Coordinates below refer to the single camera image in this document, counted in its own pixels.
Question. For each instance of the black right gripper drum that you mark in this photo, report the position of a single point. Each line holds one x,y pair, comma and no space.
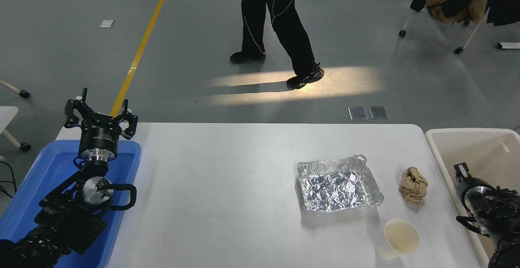
462,191

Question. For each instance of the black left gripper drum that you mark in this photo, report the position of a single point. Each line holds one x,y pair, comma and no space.
99,136

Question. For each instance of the white paper cup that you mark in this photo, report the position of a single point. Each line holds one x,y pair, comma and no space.
400,237

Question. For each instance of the large pale bin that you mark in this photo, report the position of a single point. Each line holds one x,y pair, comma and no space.
467,146

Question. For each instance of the crumpled tan paper ball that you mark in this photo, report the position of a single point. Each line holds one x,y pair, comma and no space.
413,186

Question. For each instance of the white leg with caster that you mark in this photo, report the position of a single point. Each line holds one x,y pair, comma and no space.
22,93

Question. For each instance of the blue plastic tray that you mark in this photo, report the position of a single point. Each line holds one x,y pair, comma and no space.
44,170

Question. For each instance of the white seat with caster leg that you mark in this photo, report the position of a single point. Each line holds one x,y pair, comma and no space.
7,115

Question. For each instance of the metal floor plate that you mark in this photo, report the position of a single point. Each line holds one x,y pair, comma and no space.
378,112
358,113

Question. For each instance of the crinkled foil tray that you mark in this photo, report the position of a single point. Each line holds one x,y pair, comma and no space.
337,184

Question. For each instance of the white bar on floor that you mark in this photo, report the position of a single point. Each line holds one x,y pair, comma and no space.
510,45

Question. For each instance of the white chair frame with casters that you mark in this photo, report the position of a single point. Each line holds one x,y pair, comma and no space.
469,40

